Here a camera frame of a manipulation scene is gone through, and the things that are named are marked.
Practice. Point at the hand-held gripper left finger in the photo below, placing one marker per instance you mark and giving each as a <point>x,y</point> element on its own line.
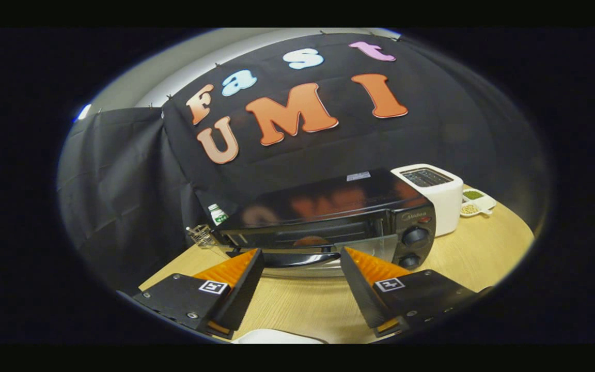
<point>243,294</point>

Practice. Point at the white divided dish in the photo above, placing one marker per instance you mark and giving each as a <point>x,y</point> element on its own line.
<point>478,202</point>

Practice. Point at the ceiling light panel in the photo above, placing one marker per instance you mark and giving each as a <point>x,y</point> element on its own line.
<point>83,112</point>

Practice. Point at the white pop-up toaster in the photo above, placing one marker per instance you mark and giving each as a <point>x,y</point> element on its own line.
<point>444,206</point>

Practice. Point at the black toaster oven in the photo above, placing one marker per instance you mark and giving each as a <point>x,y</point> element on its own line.
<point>328,201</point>

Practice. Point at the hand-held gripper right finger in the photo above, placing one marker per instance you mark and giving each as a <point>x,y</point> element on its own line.
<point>362,292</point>

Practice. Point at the white square plate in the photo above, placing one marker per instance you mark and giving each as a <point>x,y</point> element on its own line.
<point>277,337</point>

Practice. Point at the white green-label bottle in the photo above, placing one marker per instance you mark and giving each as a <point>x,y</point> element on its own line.
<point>218,214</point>

